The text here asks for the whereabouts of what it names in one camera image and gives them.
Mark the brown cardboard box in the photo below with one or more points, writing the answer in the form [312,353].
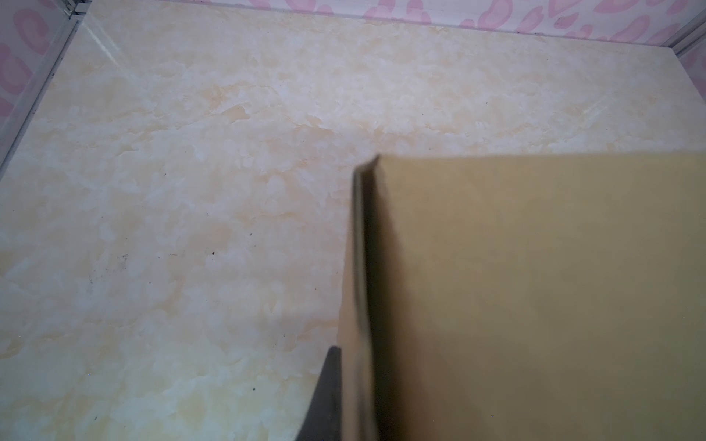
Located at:
[538,297]

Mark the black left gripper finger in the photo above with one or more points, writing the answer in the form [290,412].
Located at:
[323,421]

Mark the back left aluminium post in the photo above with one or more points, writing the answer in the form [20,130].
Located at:
[34,38]

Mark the aluminium post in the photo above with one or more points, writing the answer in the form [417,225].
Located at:
[686,38]
[34,38]

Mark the back right aluminium post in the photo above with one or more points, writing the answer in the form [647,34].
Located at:
[686,38]

